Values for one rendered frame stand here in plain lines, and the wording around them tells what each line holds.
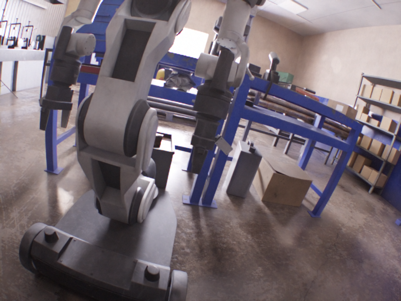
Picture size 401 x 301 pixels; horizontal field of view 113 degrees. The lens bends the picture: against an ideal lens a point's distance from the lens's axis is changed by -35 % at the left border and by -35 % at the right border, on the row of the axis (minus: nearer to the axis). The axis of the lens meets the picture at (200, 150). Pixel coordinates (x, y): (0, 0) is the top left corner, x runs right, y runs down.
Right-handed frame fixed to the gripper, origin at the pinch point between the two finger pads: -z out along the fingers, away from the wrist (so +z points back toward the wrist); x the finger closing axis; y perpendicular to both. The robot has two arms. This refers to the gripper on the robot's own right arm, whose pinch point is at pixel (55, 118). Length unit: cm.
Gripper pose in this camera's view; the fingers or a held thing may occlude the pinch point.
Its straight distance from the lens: 66.1
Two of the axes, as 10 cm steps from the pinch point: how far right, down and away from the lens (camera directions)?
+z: 2.6, -9.6, -1.4
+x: 0.3, 1.5, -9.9
